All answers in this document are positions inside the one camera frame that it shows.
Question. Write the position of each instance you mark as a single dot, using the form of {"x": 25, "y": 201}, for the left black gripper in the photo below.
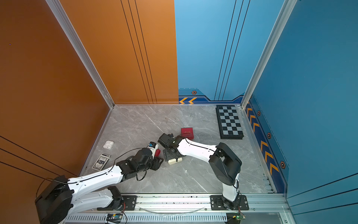
{"x": 157, "y": 163}

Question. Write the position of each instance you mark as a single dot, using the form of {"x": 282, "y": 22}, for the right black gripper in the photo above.
{"x": 166, "y": 156}

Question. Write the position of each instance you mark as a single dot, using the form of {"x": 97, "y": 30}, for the cream lotus print box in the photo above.
{"x": 173, "y": 161}

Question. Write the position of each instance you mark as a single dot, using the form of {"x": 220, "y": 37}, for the red jewelry box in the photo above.
{"x": 157, "y": 153}

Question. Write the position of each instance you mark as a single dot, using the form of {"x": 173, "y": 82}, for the red jewelry box lid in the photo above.
{"x": 187, "y": 132}

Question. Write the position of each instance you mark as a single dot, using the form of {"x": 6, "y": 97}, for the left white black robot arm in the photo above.
{"x": 55, "y": 202}

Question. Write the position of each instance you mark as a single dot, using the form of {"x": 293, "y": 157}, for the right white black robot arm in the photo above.
{"x": 225, "y": 164}

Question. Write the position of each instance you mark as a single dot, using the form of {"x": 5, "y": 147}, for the white earbuds case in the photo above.
{"x": 108, "y": 145}

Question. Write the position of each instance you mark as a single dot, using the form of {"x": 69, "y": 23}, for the black white chessboard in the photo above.
{"x": 228, "y": 122}

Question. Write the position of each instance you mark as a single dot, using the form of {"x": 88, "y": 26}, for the left green circuit board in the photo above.
{"x": 114, "y": 218}

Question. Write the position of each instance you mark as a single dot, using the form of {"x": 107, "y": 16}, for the green circuit board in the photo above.
{"x": 235, "y": 218}
{"x": 114, "y": 218}

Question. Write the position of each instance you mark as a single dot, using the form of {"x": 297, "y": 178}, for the right green circuit board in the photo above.
{"x": 235, "y": 218}

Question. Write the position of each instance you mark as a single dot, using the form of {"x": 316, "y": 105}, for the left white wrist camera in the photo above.
{"x": 153, "y": 147}

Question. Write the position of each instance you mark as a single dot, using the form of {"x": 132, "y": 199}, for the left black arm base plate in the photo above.
{"x": 122, "y": 203}

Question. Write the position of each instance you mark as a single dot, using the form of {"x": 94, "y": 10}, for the white vented cable duct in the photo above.
{"x": 99, "y": 218}

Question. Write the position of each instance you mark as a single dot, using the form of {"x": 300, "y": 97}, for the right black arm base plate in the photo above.
{"x": 219, "y": 202}

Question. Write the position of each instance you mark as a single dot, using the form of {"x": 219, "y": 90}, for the aluminium front rail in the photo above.
{"x": 181, "y": 203}

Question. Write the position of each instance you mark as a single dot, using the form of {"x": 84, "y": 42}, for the left aluminium corner post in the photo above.
{"x": 69, "y": 30}

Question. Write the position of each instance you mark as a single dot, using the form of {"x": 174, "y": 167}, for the aluminium corner post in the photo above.
{"x": 280, "y": 23}
{"x": 69, "y": 30}

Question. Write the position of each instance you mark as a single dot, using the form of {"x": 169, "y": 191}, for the right aluminium corner post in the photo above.
{"x": 280, "y": 23}

